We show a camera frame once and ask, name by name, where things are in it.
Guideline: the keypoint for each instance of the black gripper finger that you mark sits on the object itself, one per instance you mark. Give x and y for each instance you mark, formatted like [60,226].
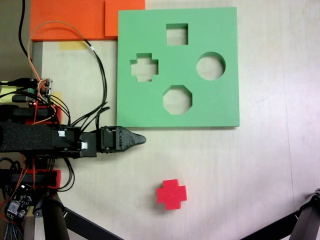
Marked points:
[126,133]
[126,143]

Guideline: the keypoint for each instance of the yellow masking tape strip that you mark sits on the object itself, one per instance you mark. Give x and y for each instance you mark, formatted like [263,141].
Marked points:
[70,45]

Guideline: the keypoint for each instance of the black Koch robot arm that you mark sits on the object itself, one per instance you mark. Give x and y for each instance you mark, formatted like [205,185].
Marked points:
[25,137]

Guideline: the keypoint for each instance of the circuit board with green terminals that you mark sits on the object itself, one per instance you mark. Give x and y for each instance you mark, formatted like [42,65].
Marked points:
[41,90]

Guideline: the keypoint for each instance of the red cross columnar block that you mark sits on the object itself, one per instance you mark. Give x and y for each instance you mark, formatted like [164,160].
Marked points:
[172,195]

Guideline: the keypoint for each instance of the green shape sorter board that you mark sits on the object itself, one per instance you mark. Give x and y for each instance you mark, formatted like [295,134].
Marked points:
[180,115]

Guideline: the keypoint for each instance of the black circuit board with capacitors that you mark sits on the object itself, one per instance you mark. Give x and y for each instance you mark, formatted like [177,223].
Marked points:
[17,202]

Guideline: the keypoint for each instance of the round black tripod leg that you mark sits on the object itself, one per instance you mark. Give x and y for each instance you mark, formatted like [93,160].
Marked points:
[307,215]
[55,220]

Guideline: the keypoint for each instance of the large orange foam block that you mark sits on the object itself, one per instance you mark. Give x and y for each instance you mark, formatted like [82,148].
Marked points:
[67,15]

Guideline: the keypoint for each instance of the yellow sticky note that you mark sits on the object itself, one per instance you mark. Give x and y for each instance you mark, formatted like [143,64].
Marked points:
[5,90]

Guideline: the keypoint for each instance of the flat black tripod leg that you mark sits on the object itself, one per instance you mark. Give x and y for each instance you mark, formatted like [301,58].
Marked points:
[85,227]
[270,230]

